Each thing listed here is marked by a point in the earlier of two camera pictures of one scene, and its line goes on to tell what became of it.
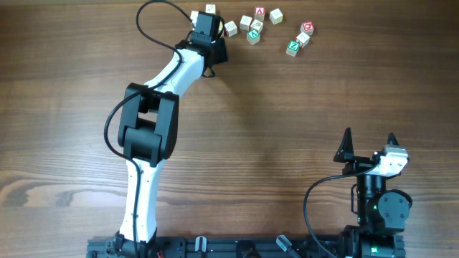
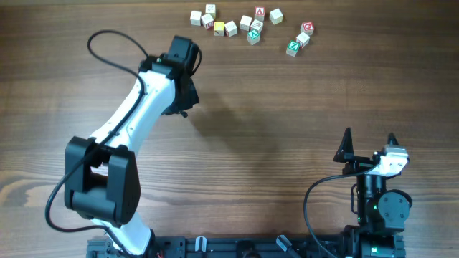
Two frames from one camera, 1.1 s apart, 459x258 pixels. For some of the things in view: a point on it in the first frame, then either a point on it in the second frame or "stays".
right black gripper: x=346 y=153 stays
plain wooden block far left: x=194 y=16 stays
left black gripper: x=218 y=50 to x=191 y=94
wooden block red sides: x=303 y=39 stays
